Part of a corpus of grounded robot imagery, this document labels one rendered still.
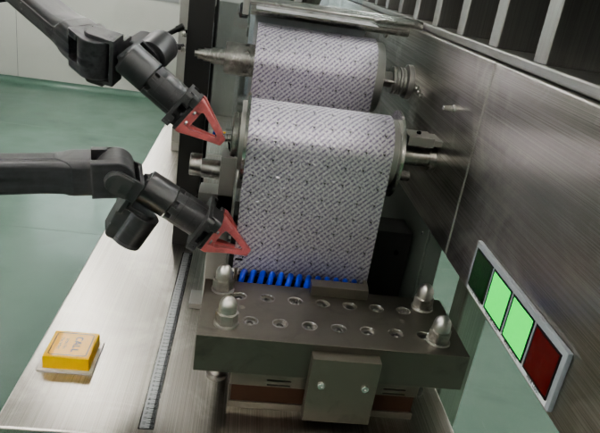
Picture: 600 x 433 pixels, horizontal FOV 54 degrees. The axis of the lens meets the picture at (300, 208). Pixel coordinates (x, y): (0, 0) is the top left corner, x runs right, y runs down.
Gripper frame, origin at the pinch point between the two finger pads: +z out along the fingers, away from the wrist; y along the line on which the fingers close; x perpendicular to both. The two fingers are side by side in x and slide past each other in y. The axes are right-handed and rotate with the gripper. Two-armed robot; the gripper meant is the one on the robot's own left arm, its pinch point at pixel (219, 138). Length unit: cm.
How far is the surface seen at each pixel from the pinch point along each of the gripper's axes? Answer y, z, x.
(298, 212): 7.3, 17.0, 0.8
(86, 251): -197, 8, -127
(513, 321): 42, 34, 14
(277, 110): 5.2, 3.2, 10.6
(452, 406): -10, 79, -12
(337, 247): 6.9, 26.4, 0.7
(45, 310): -140, 8, -132
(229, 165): 0.3, 4.3, -2.4
